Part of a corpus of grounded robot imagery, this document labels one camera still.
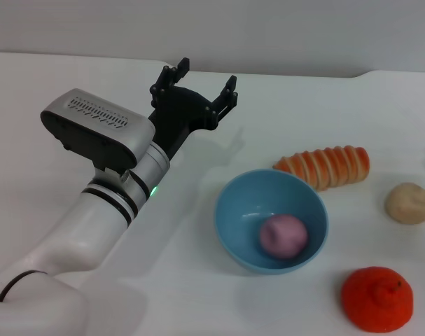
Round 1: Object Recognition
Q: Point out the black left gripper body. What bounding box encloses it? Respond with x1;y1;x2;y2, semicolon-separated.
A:
149;87;217;157

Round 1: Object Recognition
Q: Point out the blue bowl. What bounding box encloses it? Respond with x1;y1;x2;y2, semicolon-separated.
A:
214;168;330;276

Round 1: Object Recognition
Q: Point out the pink peach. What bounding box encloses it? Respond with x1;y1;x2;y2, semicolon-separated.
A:
259;213;309;260

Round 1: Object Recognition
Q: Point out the orange striped bread roll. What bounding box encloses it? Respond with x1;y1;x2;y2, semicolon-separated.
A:
272;146;371;192

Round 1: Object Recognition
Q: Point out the beige round bun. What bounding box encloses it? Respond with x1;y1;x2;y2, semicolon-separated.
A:
384;181;425;225

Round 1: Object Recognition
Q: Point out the orange tangerine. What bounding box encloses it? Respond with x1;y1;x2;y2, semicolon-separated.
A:
340;266;414;333

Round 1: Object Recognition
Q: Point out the silver black wrist camera box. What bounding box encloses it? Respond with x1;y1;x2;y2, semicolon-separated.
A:
40;87;157;173

